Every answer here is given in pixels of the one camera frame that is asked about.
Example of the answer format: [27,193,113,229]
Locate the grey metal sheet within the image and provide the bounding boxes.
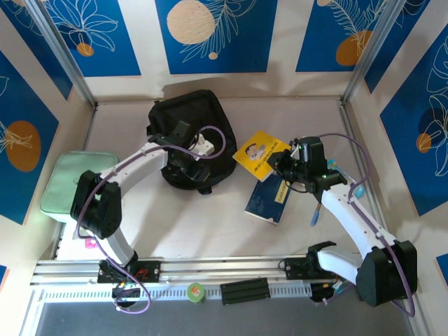
[33,301,416,336]

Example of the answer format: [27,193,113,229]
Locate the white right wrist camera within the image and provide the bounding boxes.
[288,138,305,158]

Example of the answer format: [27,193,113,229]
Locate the blue pen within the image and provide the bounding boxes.
[310,201,322,228]

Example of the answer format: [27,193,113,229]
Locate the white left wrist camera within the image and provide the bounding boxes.
[192,134,216,157]

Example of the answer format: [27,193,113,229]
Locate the light green zip pouch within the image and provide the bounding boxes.
[39,150,120,223]

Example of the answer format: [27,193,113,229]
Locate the slotted grey cable tray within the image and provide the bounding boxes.
[41,283,312,302]

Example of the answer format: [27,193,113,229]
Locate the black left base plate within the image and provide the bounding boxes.
[97,259,162,284]

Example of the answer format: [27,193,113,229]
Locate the green tape roll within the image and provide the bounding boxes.
[186,281,206,305]

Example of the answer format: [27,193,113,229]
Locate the aluminium frame post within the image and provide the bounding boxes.
[341,0,403,102]
[26,0,98,108]

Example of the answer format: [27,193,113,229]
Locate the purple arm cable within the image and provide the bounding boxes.
[316,132,417,318]
[75,125,227,316]

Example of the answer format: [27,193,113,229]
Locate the yellow cartoon book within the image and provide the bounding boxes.
[232,129,283,183]

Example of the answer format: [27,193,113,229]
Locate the blue tissue pack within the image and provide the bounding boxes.
[327,159,365,199]

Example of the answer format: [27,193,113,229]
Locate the black ribbed block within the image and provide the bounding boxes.
[219,278,271,306]

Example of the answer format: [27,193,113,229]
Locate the black student backpack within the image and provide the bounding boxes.
[146,89,237,195]

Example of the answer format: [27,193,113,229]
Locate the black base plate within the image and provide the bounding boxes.
[283,257,337,281]
[97,259,162,284]

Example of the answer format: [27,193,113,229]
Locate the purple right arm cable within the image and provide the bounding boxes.
[316,132,417,318]

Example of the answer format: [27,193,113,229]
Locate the dark blue book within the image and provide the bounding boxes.
[244,173,293,225]

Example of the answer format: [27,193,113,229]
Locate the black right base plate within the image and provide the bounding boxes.
[283,257,337,281]

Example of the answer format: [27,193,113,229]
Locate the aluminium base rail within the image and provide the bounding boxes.
[29,254,410,285]

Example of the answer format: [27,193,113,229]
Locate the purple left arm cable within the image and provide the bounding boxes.
[75,125,227,316]

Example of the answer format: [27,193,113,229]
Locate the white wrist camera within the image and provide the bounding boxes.
[288,138,305,158]
[192,134,216,157]

